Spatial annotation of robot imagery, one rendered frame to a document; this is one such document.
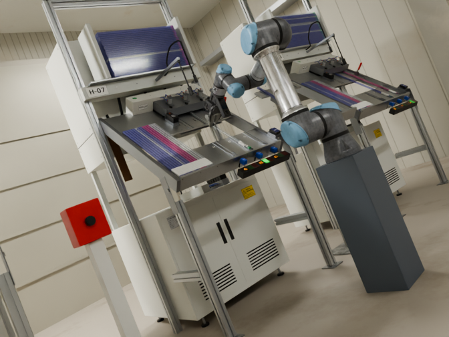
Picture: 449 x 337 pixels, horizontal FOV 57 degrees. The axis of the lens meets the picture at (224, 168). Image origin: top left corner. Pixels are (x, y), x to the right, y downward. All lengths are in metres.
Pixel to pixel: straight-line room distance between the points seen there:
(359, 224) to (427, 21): 3.18
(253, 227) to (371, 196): 0.90
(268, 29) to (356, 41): 3.37
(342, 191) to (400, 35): 3.33
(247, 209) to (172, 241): 0.51
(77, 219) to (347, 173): 1.07
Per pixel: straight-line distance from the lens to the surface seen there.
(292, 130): 1.61
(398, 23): 4.87
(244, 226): 2.33
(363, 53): 5.02
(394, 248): 1.73
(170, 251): 2.08
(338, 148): 1.69
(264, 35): 1.71
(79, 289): 4.50
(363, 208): 1.69
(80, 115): 2.52
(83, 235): 1.74
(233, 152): 2.05
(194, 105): 2.42
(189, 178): 1.83
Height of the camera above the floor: 0.65
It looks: 1 degrees up
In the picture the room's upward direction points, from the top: 22 degrees counter-clockwise
